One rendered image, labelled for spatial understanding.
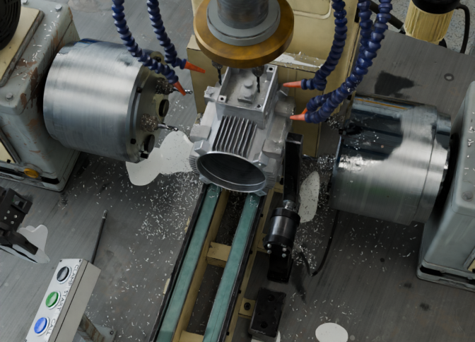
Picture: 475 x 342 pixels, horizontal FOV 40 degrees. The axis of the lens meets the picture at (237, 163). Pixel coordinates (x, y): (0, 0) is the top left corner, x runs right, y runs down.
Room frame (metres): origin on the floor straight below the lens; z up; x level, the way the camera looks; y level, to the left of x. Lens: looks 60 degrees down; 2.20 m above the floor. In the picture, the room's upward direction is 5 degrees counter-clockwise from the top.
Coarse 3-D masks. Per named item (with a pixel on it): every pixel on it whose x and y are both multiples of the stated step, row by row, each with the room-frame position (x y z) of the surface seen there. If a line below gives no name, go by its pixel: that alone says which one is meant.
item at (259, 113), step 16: (224, 80) 0.82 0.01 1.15; (240, 80) 0.84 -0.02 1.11; (256, 80) 0.83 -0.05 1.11; (272, 80) 0.81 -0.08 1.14; (224, 96) 0.78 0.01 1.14; (240, 96) 0.79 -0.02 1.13; (256, 96) 0.79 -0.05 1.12; (272, 96) 0.80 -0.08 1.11; (224, 112) 0.76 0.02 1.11; (240, 112) 0.75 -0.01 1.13; (256, 112) 0.74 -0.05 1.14
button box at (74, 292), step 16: (80, 272) 0.45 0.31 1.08; (96, 272) 0.46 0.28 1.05; (48, 288) 0.44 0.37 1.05; (64, 288) 0.43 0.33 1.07; (80, 288) 0.43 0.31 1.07; (64, 304) 0.39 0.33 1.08; (80, 304) 0.40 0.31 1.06; (48, 320) 0.37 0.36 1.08; (64, 320) 0.37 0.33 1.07; (80, 320) 0.37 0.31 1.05; (32, 336) 0.35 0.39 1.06; (48, 336) 0.34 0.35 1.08; (64, 336) 0.34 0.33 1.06
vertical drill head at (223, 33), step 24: (216, 0) 0.80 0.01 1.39; (240, 0) 0.76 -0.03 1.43; (264, 0) 0.78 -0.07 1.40; (216, 24) 0.78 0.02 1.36; (240, 24) 0.76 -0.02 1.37; (264, 24) 0.77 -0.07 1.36; (288, 24) 0.78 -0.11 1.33; (216, 48) 0.74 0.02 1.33; (240, 48) 0.74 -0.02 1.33; (264, 48) 0.73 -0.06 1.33
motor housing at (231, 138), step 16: (288, 96) 0.83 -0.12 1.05; (208, 112) 0.80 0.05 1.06; (272, 112) 0.78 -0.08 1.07; (224, 128) 0.73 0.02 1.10; (240, 128) 0.72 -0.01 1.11; (256, 128) 0.73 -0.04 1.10; (272, 128) 0.74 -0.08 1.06; (288, 128) 0.76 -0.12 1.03; (224, 144) 0.70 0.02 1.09; (240, 144) 0.68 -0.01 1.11; (256, 144) 0.70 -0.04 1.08; (192, 160) 0.71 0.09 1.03; (208, 160) 0.73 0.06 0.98; (224, 160) 0.74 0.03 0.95; (240, 160) 0.75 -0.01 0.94; (272, 160) 0.67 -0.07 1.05; (208, 176) 0.70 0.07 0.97; (224, 176) 0.71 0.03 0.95; (240, 176) 0.70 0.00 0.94; (256, 176) 0.69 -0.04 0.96; (272, 176) 0.65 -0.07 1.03; (240, 192) 0.67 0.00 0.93
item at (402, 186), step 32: (352, 96) 0.75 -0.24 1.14; (384, 96) 0.75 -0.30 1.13; (352, 128) 0.67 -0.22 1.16; (384, 128) 0.66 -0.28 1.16; (416, 128) 0.65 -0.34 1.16; (448, 128) 0.66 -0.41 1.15; (320, 160) 0.65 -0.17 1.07; (352, 160) 0.61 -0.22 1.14; (384, 160) 0.60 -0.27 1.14; (416, 160) 0.59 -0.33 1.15; (448, 160) 0.62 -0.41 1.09; (352, 192) 0.57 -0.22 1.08; (384, 192) 0.56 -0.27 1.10; (416, 192) 0.54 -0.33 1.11
